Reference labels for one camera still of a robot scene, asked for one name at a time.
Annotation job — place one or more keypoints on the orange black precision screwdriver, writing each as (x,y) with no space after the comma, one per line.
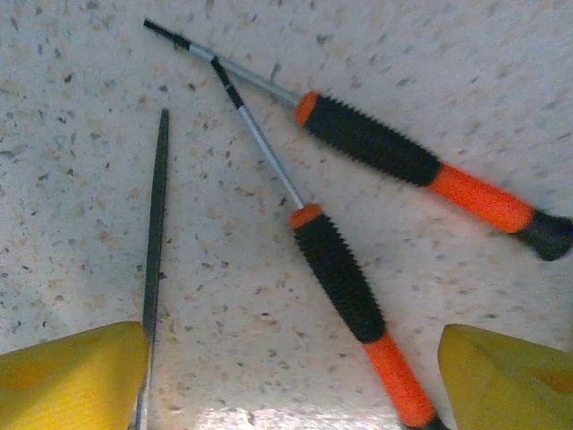
(340,277)
(371,143)

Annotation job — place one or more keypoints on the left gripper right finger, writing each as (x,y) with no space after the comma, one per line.
(506,385)

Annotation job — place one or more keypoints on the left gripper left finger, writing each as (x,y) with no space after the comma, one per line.
(67,385)

